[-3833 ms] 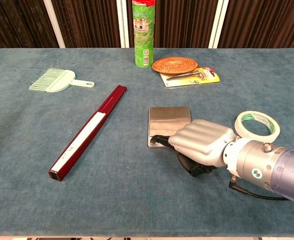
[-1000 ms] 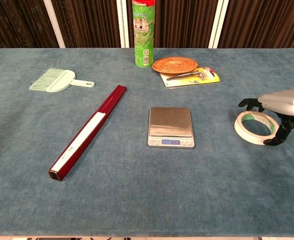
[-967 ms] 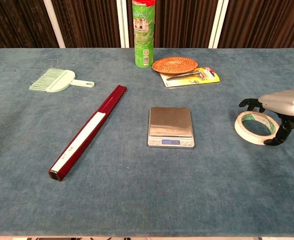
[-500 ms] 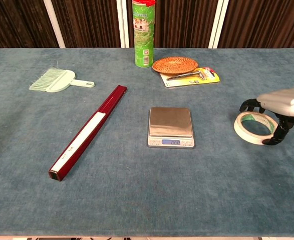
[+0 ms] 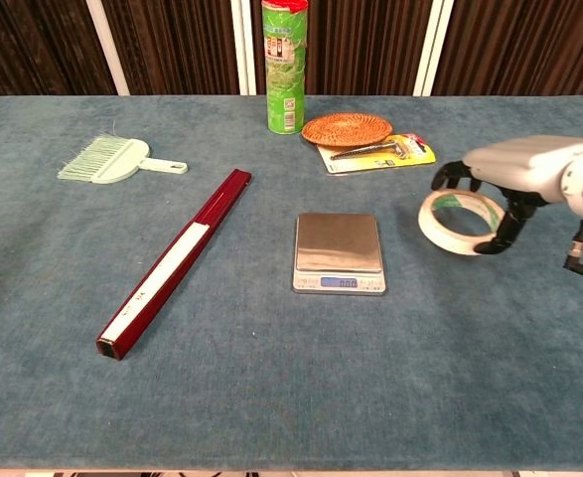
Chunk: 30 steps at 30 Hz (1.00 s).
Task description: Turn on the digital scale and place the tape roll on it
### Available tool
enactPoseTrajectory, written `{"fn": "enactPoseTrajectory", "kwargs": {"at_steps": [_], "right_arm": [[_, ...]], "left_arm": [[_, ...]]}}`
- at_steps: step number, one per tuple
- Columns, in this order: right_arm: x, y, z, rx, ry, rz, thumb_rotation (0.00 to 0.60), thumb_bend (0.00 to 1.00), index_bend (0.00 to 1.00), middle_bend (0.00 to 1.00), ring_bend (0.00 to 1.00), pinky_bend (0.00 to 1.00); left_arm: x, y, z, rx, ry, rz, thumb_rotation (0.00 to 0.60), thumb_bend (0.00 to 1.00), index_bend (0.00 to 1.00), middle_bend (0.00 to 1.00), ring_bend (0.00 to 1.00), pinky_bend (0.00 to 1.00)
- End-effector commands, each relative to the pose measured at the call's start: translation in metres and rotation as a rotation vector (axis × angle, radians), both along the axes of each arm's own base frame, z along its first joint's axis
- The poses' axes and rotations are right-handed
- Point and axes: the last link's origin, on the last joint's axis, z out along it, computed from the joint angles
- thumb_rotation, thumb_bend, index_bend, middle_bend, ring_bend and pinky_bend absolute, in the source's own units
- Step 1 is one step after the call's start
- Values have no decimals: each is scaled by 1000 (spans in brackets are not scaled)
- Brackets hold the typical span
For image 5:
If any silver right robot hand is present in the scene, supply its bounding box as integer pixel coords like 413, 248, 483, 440
430, 134, 583, 256

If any white tape roll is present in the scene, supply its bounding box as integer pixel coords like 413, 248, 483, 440
417, 189, 507, 258

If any silver digital kitchen scale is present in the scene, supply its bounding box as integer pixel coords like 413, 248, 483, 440
291, 212, 387, 296

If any yellow razor blister package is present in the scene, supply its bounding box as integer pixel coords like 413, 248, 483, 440
316, 132, 438, 175

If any silver safety razor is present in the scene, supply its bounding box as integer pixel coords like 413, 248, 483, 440
330, 139, 410, 161

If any woven rattan coaster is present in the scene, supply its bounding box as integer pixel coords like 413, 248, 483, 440
301, 112, 394, 148

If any green cylindrical snack can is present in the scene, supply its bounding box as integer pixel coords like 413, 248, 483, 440
261, 0, 310, 136

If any blue table cloth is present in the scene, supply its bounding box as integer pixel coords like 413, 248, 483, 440
0, 94, 583, 472

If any long dark red box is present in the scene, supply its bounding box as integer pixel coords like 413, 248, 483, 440
95, 168, 253, 362

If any mint green hand brush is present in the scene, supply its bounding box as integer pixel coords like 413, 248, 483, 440
56, 133, 190, 186

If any white vertical frame post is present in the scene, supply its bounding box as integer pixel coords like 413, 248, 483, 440
229, 0, 258, 96
412, 0, 456, 97
84, 0, 131, 96

